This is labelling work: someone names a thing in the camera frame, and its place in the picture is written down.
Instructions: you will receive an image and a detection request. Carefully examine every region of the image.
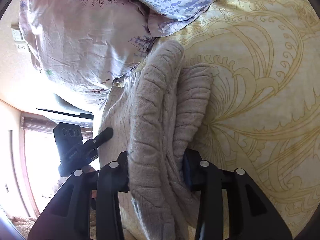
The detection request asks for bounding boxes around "dark rimmed board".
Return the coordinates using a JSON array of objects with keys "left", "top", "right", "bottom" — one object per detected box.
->
[{"left": 36, "top": 94, "right": 94, "bottom": 119}]

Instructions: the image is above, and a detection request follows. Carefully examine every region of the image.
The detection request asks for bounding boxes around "yellow patterned bedsheet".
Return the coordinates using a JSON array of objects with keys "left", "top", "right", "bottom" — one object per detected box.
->
[{"left": 110, "top": 0, "right": 320, "bottom": 240}]

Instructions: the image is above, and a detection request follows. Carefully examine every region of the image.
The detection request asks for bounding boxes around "beige shaggy rug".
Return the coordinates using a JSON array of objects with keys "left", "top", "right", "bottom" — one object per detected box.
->
[{"left": 11, "top": 216, "right": 38, "bottom": 238}]

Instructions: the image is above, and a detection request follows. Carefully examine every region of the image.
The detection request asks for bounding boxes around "brown window blind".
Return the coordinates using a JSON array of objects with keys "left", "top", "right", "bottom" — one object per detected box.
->
[{"left": 22, "top": 116, "right": 59, "bottom": 132}]

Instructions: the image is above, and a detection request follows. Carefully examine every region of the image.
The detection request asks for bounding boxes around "window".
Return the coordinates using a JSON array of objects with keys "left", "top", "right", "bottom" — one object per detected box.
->
[{"left": 21, "top": 115, "right": 93, "bottom": 218}]

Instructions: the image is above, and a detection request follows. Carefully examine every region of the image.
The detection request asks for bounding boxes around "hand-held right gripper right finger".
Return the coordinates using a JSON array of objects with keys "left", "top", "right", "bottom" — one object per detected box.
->
[{"left": 183, "top": 149, "right": 292, "bottom": 240}]

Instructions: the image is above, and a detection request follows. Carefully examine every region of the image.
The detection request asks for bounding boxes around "beige cable-knit sweater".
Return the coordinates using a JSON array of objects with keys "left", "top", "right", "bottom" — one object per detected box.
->
[{"left": 96, "top": 40, "right": 214, "bottom": 240}]

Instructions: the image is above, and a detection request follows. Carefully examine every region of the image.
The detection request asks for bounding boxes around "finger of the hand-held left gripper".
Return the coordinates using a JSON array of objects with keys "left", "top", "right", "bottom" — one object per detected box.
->
[{"left": 91, "top": 127, "right": 114, "bottom": 147}]

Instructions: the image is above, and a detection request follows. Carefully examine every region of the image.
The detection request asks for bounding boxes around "pink floral pillow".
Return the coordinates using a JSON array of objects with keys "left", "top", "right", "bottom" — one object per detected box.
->
[{"left": 19, "top": 0, "right": 157, "bottom": 101}]

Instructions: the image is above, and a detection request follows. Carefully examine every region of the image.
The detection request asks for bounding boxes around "white wall socket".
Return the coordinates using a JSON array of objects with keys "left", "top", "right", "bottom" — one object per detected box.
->
[
  {"left": 11, "top": 29, "right": 23, "bottom": 42},
  {"left": 15, "top": 42, "right": 29, "bottom": 53}
]

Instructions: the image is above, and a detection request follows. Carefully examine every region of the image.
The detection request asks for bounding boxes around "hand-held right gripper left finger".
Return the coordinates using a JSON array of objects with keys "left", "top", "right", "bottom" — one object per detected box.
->
[{"left": 27, "top": 151, "right": 129, "bottom": 240}]

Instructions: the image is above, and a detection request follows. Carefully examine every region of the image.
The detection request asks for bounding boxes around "white pillow with purple flowers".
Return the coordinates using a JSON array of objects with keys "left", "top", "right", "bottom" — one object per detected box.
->
[{"left": 111, "top": 0, "right": 234, "bottom": 37}]

